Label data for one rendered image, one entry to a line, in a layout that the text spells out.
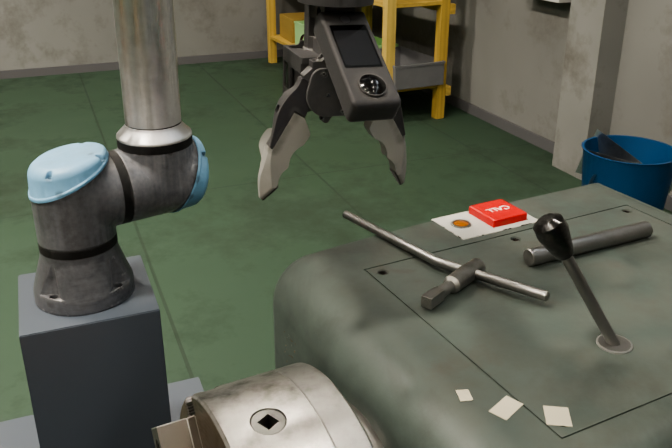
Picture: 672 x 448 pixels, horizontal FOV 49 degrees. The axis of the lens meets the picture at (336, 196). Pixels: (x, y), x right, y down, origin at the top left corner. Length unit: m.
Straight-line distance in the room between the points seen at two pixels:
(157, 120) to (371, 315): 0.49
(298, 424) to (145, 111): 0.59
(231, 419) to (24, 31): 7.34
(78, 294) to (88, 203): 0.14
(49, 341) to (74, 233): 0.16
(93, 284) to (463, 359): 0.61
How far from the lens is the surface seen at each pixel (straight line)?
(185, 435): 0.79
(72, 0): 7.91
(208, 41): 8.16
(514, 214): 1.07
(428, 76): 5.86
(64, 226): 1.14
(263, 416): 0.72
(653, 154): 4.05
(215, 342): 3.10
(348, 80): 0.63
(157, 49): 1.12
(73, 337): 1.18
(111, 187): 1.14
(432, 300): 0.83
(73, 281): 1.17
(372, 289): 0.88
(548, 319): 0.85
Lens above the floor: 1.69
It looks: 22 degrees down
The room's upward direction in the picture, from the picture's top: straight up
